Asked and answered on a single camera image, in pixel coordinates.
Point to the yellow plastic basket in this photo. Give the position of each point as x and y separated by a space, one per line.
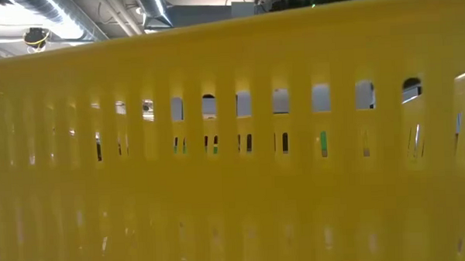
235 204

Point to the grey ceiling air unit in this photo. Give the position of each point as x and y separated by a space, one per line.
213 15

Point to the silver ventilation duct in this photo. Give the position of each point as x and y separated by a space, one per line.
154 9

